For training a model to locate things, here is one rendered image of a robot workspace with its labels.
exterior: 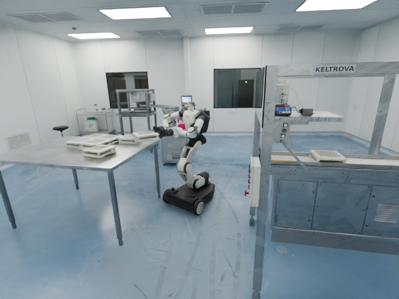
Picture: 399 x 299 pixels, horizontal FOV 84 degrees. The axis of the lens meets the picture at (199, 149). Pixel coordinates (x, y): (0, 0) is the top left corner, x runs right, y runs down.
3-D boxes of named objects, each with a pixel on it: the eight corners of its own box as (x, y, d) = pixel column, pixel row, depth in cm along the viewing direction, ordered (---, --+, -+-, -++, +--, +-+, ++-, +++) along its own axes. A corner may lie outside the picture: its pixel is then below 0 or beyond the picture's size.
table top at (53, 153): (-13, 162, 237) (-14, 159, 236) (67, 137, 339) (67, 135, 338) (111, 171, 203) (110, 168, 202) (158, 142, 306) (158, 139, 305)
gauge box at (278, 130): (262, 142, 196) (263, 120, 190) (261, 139, 206) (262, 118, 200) (288, 143, 192) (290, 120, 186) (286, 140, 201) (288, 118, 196)
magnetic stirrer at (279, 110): (267, 115, 192) (268, 105, 189) (265, 113, 212) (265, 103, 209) (291, 115, 188) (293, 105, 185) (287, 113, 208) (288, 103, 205)
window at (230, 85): (213, 108, 690) (213, 69, 657) (213, 108, 691) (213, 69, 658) (258, 107, 679) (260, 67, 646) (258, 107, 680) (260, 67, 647)
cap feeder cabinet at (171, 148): (160, 166, 452) (158, 129, 430) (166, 157, 506) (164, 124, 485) (191, 166, 447) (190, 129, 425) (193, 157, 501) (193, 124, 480)
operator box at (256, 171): (249, 206, 132) (251, 165, 125) (248, 193, 148) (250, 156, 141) (259, 207, 131) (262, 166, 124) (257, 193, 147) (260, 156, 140)
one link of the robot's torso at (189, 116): (199, 130, 316) (199, 105, 305) (213, 134, 288) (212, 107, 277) (181, 133, 301) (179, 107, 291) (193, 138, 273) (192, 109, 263)
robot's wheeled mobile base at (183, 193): (193, 185, 356) (193, 167, 346) (221, 194, 326) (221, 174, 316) (165, 203, 307) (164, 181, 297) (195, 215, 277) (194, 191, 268)
